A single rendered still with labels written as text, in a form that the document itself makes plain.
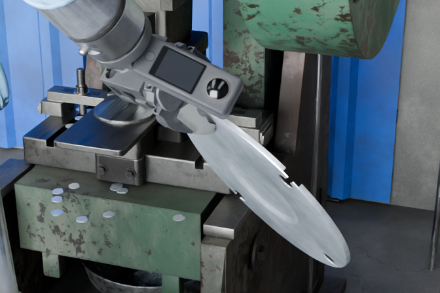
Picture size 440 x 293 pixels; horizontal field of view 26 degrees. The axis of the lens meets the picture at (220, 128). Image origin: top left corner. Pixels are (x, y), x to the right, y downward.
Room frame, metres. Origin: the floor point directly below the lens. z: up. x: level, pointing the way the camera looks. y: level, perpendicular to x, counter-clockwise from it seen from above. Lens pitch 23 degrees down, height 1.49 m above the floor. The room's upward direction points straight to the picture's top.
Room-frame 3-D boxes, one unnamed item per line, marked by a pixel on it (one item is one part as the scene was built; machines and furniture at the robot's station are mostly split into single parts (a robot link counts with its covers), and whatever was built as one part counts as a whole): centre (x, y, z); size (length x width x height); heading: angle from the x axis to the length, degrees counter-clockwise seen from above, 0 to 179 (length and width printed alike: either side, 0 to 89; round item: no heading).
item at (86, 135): (1.68, 0.20, 0.72); 0.25 x 0.14 x 0.14; 161
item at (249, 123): (1.79, -0.02, 0.76); 0.17 x 0.06 x 0.10; 71
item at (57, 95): (1.90, 0.30, 0.76); 0.17 x 0.06 x 0.10; 71
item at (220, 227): (1.89, -0.16, 0.45); 0.92 x 0.12 x 0.90; 161
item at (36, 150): (1.84, 0.14, 0.68); 0.45 x 0.30 x 0.06; 71
